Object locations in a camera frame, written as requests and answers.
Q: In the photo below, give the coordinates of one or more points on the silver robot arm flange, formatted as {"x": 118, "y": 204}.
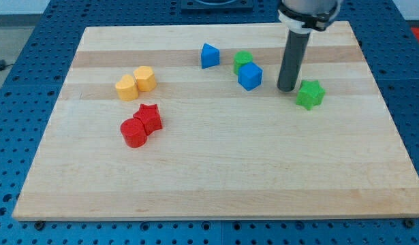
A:
{"x": 303, "y": 16}

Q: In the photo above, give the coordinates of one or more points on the blue cube block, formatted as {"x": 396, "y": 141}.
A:
{"x": 250, "y": 76}

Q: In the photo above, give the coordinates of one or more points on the light wooden board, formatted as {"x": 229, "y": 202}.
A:
{"x": 224, "y": 153}

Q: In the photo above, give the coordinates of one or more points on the red star block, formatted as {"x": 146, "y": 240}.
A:
{"x": 150, "y": 117}

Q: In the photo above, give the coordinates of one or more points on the blue triangular prism block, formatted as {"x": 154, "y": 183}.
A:
{"x": 210, "y": 56}

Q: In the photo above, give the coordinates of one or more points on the green cylinder block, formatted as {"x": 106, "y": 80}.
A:
{"x": 241, "y": 58}

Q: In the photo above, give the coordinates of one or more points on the yellow hexagon block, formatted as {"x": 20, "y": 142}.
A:
{"x": 145, "y": 78}

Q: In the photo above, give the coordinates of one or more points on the red cylinder block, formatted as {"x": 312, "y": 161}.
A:
{"x": 133, "y": 132}

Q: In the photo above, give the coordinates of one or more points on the yellow heart block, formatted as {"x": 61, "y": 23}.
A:
{"x": 126, "y": 88}

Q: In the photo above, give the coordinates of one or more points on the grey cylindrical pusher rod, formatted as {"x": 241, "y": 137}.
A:
{"x": 293, "y": 55}

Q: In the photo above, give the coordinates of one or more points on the green star block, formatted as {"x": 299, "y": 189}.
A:
{"x": 310, "y": 94}

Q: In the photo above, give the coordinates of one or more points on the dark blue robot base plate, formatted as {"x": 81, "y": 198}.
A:
{"x": 208, "y": 5}

